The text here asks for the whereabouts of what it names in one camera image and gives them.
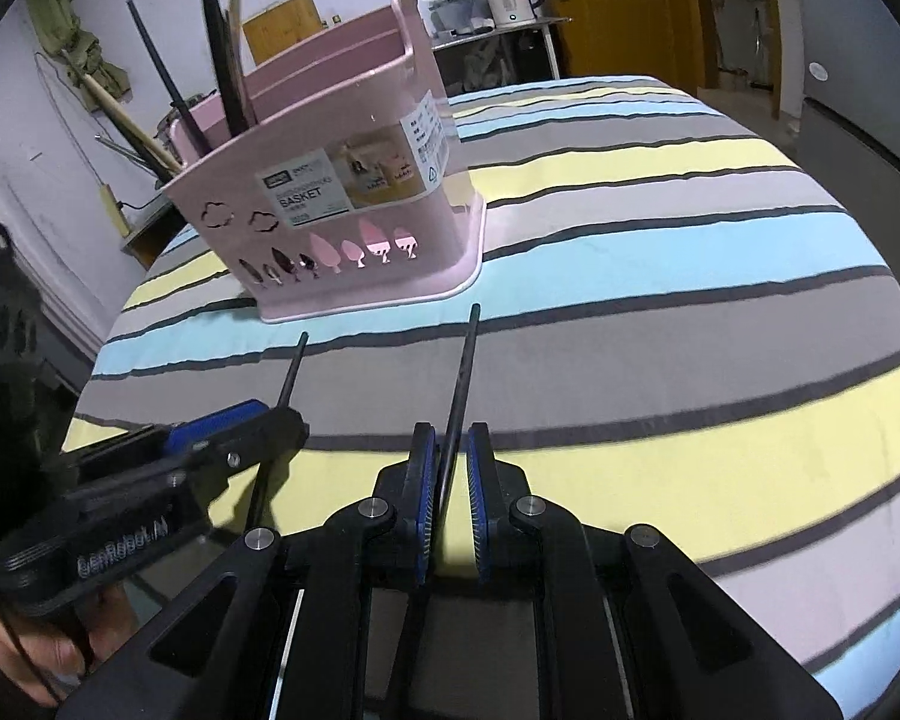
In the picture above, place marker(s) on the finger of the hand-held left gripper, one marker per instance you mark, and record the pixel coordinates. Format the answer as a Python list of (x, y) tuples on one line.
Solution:
[(217, 420), (277, 431)]

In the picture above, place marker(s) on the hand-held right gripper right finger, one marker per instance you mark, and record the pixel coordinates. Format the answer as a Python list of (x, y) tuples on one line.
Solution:
[(480, 506)]

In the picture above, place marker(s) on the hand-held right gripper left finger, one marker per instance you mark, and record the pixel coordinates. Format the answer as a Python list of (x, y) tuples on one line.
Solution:
[(422, 499)]

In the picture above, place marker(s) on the pink plastic utensil basket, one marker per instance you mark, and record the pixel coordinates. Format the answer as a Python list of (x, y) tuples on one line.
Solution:
[(450, 240)]

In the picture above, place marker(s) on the person's left hand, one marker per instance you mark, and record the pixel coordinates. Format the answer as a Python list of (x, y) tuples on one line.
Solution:
[(37, 652)]

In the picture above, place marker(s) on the dark wooden cabinet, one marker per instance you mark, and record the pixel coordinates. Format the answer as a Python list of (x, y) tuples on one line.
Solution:
[(150, 232)]

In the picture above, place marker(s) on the yellowed power strip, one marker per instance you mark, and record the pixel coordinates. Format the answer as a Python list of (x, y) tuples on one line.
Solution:
[(114, 210)]

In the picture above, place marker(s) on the striped tablecloth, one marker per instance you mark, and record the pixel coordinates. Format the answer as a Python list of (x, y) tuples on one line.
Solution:
[(682, 360)]

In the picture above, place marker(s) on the wooden chopstick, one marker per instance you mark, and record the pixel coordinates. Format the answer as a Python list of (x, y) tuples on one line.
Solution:
[(237, 22), (120, 112)]

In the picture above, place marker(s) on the green hanging cloth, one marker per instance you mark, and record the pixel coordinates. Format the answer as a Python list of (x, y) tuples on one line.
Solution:
[(82, 67)]

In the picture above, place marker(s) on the wooden cutting board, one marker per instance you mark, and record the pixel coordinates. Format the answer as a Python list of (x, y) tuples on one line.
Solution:
[(285, 30)]

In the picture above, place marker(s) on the white metal side table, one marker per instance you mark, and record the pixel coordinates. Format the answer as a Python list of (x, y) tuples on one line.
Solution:
[(529, 52)]

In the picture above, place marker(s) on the yellow door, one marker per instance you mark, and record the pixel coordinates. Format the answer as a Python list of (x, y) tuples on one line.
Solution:
[(622, 15)]

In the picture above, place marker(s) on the grey refrigerator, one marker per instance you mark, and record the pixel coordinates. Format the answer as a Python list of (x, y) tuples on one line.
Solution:
[(870, 165)]

